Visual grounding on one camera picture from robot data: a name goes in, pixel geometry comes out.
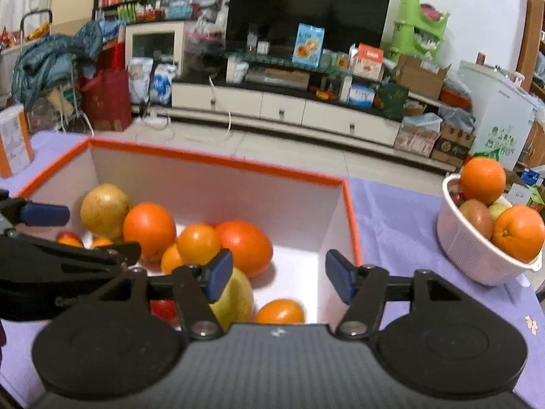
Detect black trolley handle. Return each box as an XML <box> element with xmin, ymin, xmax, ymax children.
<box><xmin>20</xmin><ymin>9</ymin><xmax>52</xmax><ymax>45</ymax></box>

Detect white television stand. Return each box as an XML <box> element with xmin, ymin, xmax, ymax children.
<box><xmin>170</xmin><ymin>57</ymin><xmax>456</xmax><ymax>171</ymax></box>

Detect purple floral tablecloth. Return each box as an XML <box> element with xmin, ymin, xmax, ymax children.
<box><xmin>0</xmin><ymin>130</ymin><xmax>545</xmax><ymax>409</ymax></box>

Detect clear plastic container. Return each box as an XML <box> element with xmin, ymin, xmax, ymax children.
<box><xmin>402</xmin><ymin>113</ymin><xmax>443</xmax><ymax>134</ymax></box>

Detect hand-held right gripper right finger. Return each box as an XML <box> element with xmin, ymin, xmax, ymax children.
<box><xmin>326</xmin><ymin>250</ymin><xmax>469</xmax><ymax>342</ymax></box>

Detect plain white bag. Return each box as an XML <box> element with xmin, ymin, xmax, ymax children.
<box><xmin>129</xmin><ymin>57</ymin><xmax>153</xmax><ymax>103</ymax></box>

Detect white glass-door cabinet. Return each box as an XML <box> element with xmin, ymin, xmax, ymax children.
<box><xmin>124</xmin><ymin>21</ymin><xmax>188</xmax><ymax>81</ymax></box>

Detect open cardboard box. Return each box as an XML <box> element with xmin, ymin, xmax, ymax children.
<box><xmin>396</xmin><ymin>55</ymin><xmax>451</xmax><ymax>100</ymax></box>

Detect large round orange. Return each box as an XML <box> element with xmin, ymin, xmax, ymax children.
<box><xmin>123</xmin><ymin>202</ymin><xmax>177</xmax><ymax>262</ymax></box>

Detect orange and white canister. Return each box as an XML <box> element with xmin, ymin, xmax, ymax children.
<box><xmin>0</xmin><ymin>104</ymin><xmax>35</xmax><ymax>178</ymax></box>

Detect white chest freezer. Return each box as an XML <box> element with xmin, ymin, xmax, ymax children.
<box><xmin>457</xmin><ymin>60</ymin><xmax>545</xmax><ymax>171</ymax></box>

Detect pale green apple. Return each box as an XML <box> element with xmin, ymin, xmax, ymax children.
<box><xmin>488</xmin><ymin>202</ymin><xmax>512</xmax><ymax>221</ymax></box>

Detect big orange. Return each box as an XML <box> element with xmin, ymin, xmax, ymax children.
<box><xmin>492</xmin><ymin>204</ymin><xmax>545</xmax><ymax>263</ymax></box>
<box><xmin>460</xmin><ymin>157</ymin><xmax>507</xmax><ymax>205</ymax></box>

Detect blue padded jacket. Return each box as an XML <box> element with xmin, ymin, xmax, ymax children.
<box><xmin>12</xmin><ymin>21</ymin><xmax>120</xmax><ymax>111</ymax></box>

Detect reddish brown fruit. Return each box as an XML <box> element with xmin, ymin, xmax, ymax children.
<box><xmin>457</xmin><ymin>199</ymin><xmax>495</xmax><ymax>240</ymax></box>

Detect blue tissue box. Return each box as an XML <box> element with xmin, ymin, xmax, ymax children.
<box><xmin>348</xmin><ymin>84</ymin><xmax>375</xmax><ymax>108</ymax></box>

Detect red shopping bag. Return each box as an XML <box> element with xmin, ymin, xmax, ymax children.
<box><xmin>79</xmin><ymin>68</ymin><xmax>133</xmax><ymax>133</ymax></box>

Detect yellow-green round fruit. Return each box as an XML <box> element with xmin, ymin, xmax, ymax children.
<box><xmin>80</xmin><ymin>183</ymin><xmax>134</xmax><ymax>241</ymax></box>
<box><xmin>208</xmin><ymin>266</ymin><xmax>255</xmax><ymax>331</ymax></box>

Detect blue snack bag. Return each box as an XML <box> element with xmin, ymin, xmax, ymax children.
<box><xmin>292</xmin><ymin>23</ymin><xmax>325</xmax><ymax>68</ymax></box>

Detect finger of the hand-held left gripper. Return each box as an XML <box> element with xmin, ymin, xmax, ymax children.
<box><xmin>0</xmin><ymin>228</ymin><xmax>141</xmax><ymax>269</ymax></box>
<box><xmin>0</xmin><ymin>190</ymin><xmax>70</xmax><ymax>227</ymax></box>

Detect green plastic rack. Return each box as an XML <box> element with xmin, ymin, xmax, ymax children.
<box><xmin>389</xmin><ymin>0</ymin><xmax>451</xmax><ymax>62</ymax></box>

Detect dark green bag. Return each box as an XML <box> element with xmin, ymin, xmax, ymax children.
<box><xmin>377</xmin><ymin>82</ymin><xmax>409</xmax><ymax>122</ymax></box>

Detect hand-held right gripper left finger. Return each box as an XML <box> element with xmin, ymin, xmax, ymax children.
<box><xmin>91</xmin><ymin>249</ymin><xmax>234</xmax><ymax>342</ymax></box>

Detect white cups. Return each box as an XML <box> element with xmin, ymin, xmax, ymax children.
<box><xmin>225</xmin><ymin>57</ymin><xmax>248</xmax><ymax>84</ymax></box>

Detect orange cardboard box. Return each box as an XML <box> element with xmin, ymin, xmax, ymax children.
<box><xmin>15</xmin><ymin>137</ymin><xmax>363</xmax><ymax>327</ymax></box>

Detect orange and white carton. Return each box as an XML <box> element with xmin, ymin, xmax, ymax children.
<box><xmin>350</xmin><ymin>44</ymin><xmax>385</xmax><ymax>81</ymax></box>

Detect white bag with blue print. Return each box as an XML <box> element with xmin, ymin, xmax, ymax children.
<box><xmin>151</xmin><ymin>63</ymin><xmax>178</xmax><ymax>105</ymax></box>

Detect white colander bowl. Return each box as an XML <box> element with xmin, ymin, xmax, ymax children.
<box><xmin>436</xmin><ymin>173</ymin><xmax>543</xmax><ymax>287</ymax></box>

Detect black television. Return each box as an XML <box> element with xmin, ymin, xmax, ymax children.
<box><xmin>225</xmin><ymin>0</ymin><xmax>393</xmax><ymax>52</ymax></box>

